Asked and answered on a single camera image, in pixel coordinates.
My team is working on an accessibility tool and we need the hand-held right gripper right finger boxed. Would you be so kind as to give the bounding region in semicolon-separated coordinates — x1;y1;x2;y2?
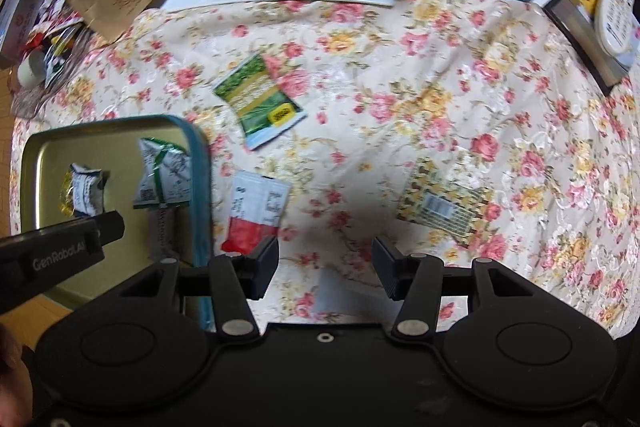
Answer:
371;237;536;343

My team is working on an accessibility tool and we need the white purple text packet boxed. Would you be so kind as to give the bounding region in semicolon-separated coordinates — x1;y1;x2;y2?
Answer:
69;163;109;217

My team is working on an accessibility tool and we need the green packet with yellow label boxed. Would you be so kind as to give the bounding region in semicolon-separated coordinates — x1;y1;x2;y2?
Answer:
212;53;305;151

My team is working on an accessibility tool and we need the clear glass dish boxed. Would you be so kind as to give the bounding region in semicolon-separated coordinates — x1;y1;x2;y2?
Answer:
10;24;96;120

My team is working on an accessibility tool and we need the grey cardboard box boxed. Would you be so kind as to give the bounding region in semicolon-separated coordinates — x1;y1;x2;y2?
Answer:
0;0;41;68

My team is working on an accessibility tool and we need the small white cup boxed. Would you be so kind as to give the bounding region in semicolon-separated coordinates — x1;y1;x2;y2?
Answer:
17;52;48;86

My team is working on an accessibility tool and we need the green and white snack packet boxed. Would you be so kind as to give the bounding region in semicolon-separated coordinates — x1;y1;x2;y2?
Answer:
132;138;193;208

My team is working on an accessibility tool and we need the white remote control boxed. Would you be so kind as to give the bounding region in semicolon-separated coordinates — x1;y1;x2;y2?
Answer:
594;0;640;58

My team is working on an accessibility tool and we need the gold patterned barcode packet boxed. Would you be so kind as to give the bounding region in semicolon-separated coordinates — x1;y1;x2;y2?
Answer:
397;159;493;248

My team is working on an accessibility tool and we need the small teal gold tin tray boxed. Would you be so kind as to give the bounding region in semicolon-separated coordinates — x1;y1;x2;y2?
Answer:
20;114;213;333

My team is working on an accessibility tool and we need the person's left hand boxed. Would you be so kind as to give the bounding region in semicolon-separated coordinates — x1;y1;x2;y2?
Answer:
0;323;34;427

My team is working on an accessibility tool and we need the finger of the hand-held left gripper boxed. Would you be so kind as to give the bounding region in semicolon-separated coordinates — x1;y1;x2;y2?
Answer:
95;211;125;247

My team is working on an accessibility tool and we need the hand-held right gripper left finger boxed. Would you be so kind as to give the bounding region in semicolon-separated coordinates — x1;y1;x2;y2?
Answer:
117;235;280;342

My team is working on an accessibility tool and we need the red and white snack packet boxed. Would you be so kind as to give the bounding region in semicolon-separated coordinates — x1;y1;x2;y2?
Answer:
221;171;291;255

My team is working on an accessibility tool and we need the floral tablecloth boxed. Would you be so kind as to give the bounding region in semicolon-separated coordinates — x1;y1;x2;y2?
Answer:
10;0;640;338

